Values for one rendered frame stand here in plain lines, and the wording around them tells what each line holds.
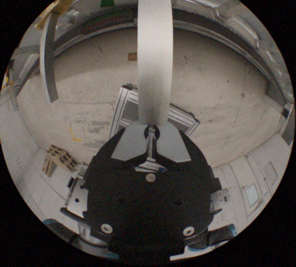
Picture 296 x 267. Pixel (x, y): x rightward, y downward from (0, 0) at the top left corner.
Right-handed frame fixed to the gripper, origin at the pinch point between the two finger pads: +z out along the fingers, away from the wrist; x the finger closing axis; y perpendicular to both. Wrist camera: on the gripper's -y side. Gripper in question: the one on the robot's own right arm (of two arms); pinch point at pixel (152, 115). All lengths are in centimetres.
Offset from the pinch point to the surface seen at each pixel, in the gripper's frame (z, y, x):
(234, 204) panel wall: -57, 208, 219
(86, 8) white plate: 7.7, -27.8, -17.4
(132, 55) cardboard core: 75, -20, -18
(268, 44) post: 4, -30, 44
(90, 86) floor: 83, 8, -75
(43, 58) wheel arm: -0.2, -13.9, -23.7
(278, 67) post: 6, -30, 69
